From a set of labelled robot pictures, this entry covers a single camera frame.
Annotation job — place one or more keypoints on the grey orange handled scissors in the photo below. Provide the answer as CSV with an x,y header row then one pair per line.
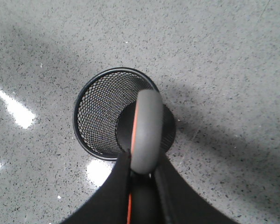
x,y
143,207

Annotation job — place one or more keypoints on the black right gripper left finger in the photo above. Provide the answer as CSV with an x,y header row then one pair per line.
x,y
109,204

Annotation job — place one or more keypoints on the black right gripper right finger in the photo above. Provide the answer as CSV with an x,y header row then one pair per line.
x,y
180,204

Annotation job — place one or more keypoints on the black mesh pen bucket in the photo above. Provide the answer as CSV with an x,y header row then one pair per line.
x,y
104,111

